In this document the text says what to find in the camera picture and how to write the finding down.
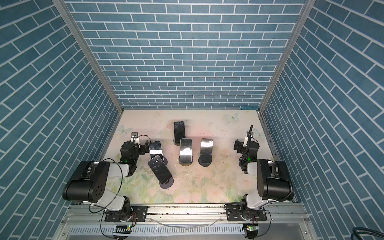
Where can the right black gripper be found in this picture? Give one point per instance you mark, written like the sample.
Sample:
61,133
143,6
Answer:
240,144

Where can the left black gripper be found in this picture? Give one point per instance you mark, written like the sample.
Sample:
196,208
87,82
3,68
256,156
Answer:
142,150

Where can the shiny phone stand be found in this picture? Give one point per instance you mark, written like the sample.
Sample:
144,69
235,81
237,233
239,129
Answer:
155,148
186,151
206,149

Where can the black phone stand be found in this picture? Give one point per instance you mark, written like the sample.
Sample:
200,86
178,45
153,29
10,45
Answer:
179,130
160,169

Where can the black phone back stand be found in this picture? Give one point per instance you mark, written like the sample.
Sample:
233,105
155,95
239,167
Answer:
179,130

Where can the grey phone stand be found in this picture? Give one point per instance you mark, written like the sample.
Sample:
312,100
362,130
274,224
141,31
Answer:
168,184
204,163

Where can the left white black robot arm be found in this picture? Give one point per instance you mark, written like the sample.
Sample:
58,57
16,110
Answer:
99,183

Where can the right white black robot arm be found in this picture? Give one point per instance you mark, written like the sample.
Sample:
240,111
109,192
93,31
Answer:
273,180

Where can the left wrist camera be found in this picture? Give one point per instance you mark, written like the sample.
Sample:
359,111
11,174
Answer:
135,137

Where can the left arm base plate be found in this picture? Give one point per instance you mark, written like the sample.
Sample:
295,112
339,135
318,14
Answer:
133,214

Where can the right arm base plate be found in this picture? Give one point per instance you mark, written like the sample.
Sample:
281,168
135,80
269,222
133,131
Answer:
239,212

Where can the white slotted cable duct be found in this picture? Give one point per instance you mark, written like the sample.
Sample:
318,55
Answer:
156,230

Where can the aluminium mounting rail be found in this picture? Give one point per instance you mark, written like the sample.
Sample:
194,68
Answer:
192,214

